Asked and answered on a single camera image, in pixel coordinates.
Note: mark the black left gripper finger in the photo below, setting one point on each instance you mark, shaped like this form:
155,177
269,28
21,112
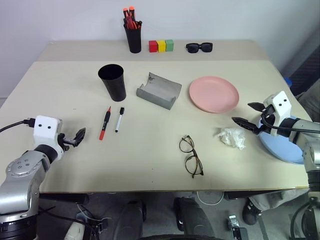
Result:
81,135
73,142

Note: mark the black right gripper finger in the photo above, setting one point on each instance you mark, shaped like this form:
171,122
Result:
257,107
246,123

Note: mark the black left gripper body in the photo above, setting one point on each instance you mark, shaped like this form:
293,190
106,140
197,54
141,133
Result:
63,142

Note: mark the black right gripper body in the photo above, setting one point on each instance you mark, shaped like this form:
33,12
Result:
267,120

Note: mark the white tissue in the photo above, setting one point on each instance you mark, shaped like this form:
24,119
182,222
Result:
231,138

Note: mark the red black pen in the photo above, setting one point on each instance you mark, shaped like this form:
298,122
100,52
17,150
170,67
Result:
105,123

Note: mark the white marker with black cap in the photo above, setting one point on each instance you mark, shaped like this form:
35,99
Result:
119,120

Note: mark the pink plate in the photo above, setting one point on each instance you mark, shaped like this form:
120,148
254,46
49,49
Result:
213,93

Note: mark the tortoiseshell eyeglasses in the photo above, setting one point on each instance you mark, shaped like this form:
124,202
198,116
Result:
194,154

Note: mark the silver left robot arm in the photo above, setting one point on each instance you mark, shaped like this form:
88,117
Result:
20,180

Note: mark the light blue plate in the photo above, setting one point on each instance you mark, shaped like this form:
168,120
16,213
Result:
280,147

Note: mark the small blue object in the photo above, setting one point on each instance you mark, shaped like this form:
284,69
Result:
289,81

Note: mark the person in grey trousers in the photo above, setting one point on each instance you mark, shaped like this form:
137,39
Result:
310,105

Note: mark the black plastic cup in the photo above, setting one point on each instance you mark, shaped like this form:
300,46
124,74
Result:
115,87

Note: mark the black carbon fibre panel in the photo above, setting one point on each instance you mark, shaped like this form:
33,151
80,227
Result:
306,72

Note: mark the black sunglasses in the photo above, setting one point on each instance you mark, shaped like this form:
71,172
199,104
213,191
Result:
193,48

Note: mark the white power strip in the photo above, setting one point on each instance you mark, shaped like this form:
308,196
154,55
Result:
73,231

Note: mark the black shoe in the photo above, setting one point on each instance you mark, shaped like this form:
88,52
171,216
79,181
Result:
251,212

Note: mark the dark rounded shape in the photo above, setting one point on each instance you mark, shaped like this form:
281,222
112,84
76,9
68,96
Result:
192,220
130,222

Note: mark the small grey floor device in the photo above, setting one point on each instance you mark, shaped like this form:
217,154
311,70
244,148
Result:
235,223

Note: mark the green wooden block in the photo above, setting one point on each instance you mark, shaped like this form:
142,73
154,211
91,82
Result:
169,45

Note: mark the black tool holder cup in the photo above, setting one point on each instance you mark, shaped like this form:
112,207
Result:
133,40

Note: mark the red wooden block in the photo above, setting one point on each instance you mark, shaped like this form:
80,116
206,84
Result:
152,47

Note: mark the yellow wooden block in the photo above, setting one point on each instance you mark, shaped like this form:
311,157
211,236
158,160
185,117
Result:
161,46

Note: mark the orange capped screwdriver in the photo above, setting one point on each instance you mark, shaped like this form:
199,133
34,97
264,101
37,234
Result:
124,12
131,12

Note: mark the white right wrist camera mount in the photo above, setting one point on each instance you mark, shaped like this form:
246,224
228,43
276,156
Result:
281,105

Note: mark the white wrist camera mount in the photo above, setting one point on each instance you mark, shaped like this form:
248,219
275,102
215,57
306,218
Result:
43,130
281,105

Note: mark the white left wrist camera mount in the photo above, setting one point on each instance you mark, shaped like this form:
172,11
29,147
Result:
43,130

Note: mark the black table frame beam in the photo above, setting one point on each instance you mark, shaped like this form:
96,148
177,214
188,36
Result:
65,198
240,194

